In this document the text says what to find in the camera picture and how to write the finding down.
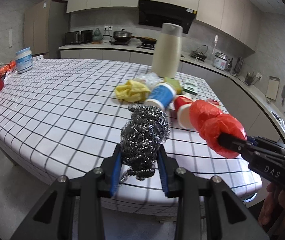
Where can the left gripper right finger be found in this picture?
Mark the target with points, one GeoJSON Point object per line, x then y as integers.
{"type": "Point", "coordinates": [162, 173]}

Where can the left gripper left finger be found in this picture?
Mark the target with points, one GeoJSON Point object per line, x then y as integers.
{"type": "Point", "coordinates": [115, 175]}

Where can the steel wool scrubber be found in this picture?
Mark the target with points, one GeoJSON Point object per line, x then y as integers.
{"type": "Point", "coordinates": [141, 138]}

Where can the red plastic bag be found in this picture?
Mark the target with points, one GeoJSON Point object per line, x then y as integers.
{"type": "Point", "coordinates": [210, 122]}

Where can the red white paper cup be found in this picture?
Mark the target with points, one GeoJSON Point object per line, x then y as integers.
{"type": "Point", "coordinates": [182, 109]}

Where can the blue white paper cup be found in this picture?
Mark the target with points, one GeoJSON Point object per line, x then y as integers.
{"type": "Point", "coordinates": [161, 96]}

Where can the yellow cloth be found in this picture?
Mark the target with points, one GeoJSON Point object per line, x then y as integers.
{"type": "Point", "coordinates": [132, 91]}

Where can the yellow green sponge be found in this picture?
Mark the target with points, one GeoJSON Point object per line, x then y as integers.
{"type": "Point", "coordinates": [175, 84]}

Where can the green white carton box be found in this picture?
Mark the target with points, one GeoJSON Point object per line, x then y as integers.
{"type": "Point", "coordinates": [190, 86]}

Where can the clear plastic bag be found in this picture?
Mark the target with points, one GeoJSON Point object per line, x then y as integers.
{"type": "Point", "coordinates": [150, 80]}

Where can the red white small packet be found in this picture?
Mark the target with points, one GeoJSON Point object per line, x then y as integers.
{"type": "Point", "coordinates": [213, 102]}

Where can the right hand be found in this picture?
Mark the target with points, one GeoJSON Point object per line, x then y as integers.
{"type": "Point", "coordinates": [269, 205]}

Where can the white cutting board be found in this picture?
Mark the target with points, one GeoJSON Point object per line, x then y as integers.
{"type": "Point", "coordinates": [272, 88]}

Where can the beige thermos jug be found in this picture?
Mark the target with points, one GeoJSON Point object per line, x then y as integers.
{"type": "Point", "coordinates": [167, 53]}

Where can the white rice cooker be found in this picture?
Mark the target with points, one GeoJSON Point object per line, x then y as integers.
{"type": "Point", "coordinates": [220, 61]}

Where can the black lidded wok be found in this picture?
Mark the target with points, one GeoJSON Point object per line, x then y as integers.
{"type": "Point", "coordinates": [122, 35]}

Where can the teal ceramic vase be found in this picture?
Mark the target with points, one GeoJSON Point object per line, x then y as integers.
{"type": "Point", "coordinates": [97, 36]}

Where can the black microwave oven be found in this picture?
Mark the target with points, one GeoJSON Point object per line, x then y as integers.
{"type": "Point", "coordinates": [78, 37]}

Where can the white blue lidded jar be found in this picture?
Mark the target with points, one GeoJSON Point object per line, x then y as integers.
{"type": "Point", "coordinates": [24, 60]}

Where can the black range hood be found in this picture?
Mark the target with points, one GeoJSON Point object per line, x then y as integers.
{"type": "Point", "coordinates": [154, 13]}

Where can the brown refrigerator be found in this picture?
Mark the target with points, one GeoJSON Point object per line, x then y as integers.
{"type": "Point", "coordinates": [45, 26]}

